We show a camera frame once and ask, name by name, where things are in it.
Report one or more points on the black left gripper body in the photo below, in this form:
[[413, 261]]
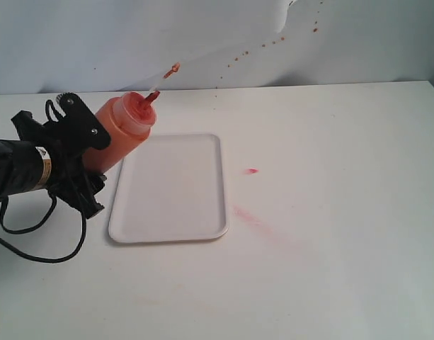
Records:
[[67, 165]]

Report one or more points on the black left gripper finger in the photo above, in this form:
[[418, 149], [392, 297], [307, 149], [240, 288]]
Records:
[[91, 184], [79, 128]]

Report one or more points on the ketchup squeeze bottle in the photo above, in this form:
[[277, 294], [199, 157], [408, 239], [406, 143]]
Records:
[[128, 119]]

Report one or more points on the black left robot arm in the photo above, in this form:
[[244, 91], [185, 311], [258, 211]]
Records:
[[23, 166]]

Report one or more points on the white rectangular plastic tray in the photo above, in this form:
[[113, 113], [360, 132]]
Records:
[[170, 189]]

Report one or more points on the white backdrop paper sheet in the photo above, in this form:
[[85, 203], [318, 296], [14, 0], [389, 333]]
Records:
[[53, 46]]

